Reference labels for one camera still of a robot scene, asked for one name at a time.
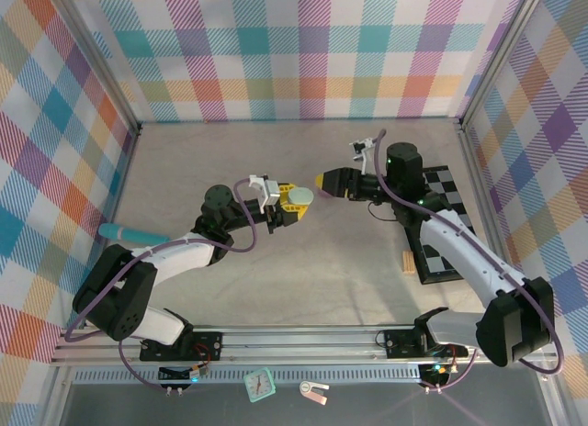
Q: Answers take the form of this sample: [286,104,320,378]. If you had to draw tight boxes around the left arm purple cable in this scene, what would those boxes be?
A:
[63,178,258,395]

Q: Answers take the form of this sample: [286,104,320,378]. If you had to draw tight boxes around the aluminium frame post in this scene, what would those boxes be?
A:
[51,0,142,136]
[458,0,550,129]

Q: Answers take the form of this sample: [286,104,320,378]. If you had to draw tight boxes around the small teal alarm clock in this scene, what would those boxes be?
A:
[243,367,278,404]

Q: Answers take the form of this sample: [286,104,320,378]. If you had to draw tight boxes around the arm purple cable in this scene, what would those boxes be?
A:
[372,129,567,395]
[63,178,258,395]

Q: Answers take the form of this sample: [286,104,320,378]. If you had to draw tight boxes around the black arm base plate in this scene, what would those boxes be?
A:
[382,328,470,359]
[137,331,224,362]

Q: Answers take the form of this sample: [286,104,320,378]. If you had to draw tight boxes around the mint green earbud charging case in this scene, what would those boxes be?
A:
[286,186,316,207]

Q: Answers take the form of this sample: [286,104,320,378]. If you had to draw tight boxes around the black white chessboard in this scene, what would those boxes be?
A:
[402,165,475,286]

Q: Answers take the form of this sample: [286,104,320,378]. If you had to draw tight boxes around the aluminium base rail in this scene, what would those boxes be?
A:
[50,323,558,368]

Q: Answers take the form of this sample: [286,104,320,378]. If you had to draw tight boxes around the teal marker pen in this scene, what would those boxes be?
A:
[97,223,171,244]

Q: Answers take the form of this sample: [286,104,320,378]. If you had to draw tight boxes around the aluminium side rail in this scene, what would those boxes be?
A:
[457,120,527,327]

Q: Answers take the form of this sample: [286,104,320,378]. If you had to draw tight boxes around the small electronics board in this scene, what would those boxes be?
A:
[419,360,457,387]
[157,363,209,385]

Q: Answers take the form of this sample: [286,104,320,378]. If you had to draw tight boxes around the thin black cable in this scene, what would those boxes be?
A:
[366,199,399,223]

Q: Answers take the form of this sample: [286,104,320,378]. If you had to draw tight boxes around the pink white clip tool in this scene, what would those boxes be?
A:
[299,380,331,406]

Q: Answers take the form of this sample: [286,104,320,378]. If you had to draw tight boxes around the perforated metal cable duct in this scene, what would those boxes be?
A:
[73,367,424,387]

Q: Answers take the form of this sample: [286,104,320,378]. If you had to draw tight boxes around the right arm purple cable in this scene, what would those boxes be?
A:
[372,129,567,395]

